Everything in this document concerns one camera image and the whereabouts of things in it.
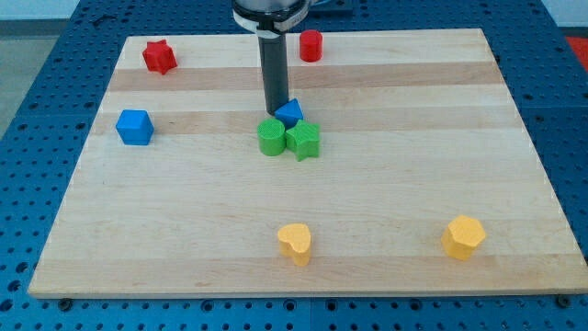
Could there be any red cylinder block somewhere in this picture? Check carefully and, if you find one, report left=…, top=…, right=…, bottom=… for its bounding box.
left=299, top=29, right=322, bottom=63

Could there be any red star block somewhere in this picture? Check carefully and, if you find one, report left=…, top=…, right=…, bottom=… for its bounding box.
left=142, top=40, right=177, bottom=74

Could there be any green star block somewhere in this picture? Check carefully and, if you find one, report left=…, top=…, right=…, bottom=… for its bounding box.
left=286, top=120, right=321, bottom=162

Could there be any yellow pentagon block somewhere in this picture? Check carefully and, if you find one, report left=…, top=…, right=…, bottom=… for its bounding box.
left=441, top=215, right=486, bottom=261

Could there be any green cylinder block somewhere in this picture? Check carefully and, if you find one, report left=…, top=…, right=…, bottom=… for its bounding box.
left=257, top=119, right=286, bottom=156

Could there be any blue triangle block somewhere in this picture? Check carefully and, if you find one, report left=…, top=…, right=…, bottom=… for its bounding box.
left=274, top=98, right=304, bottom=130

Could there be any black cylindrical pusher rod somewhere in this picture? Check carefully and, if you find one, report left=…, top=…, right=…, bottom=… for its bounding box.
left=257, top=30, right=289, bottom=115

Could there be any light wooden board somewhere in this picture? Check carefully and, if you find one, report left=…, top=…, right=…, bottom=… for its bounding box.
left=28, top=29, right=587, bottom=299

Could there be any blue cube block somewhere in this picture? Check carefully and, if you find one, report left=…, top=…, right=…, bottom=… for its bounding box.
left=116, top=109, right=154, bottom=145

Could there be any yellow heart block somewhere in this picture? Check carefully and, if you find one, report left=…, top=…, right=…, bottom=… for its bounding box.
left=277, top=223, right=311, bottom=267

